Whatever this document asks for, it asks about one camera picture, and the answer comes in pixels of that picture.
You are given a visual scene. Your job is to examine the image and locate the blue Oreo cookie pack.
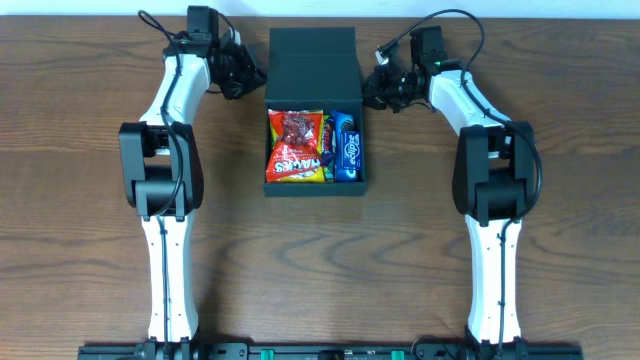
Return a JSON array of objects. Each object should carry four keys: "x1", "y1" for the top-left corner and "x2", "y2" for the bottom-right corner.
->
[{"x1": 331, "y1": 111, "x2": 362, "y2": 182}]

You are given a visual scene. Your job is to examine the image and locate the blue Eclipse mints box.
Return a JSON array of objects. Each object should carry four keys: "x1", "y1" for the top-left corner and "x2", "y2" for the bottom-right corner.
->
[{"x1": 338, "y1": 131, "x2": 362, "y2": 171}]

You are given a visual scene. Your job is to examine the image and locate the dark green box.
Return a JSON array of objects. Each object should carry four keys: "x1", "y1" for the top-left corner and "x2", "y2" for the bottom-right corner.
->
[{"x1": 264, "y1": 27, "x2": 368, "y2": 197}]

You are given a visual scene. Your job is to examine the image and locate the red Hacks candy bag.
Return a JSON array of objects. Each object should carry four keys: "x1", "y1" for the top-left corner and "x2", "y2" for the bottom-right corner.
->
[{"x1": 264, "y1": 108, "x2": 325, "y2": 184}]

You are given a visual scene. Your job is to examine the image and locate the green gummy candy bag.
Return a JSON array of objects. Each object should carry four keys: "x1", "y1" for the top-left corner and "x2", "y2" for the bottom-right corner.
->
[{"x1": 322, "y1": 114, "x2": 336, "y2": 183}]

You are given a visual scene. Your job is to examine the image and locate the blue Dairy Milk chocolate bar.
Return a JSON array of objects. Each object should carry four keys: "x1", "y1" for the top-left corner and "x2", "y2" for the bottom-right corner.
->
[{"x1": 320, "y1": 115, "x2": 335, "y2": 167}]

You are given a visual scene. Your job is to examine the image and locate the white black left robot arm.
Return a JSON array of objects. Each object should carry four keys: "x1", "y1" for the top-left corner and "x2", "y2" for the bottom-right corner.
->
[{"x1": 118, "y1": 5, "x2": 266, "y2": 346}]

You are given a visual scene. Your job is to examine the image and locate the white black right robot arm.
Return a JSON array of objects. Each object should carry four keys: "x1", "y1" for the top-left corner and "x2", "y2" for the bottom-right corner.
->
[{"x1": 363, "y1": 26, "x2": 539, "y2": 347}]

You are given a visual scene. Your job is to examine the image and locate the green rail clamp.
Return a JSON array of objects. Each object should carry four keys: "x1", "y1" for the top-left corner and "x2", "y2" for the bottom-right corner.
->
[
  {"x1": 260, "y1": 350, "x2": 275, "y2": 360},
  {"x1": 391, "y1": 350, "x2": 405, "y2": 360}
]

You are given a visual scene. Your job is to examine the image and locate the black mounting rail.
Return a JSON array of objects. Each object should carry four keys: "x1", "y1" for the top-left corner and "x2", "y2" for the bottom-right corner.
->
[{"x1": 77, "y1": 341, "x2": 584, "y2": 360}]

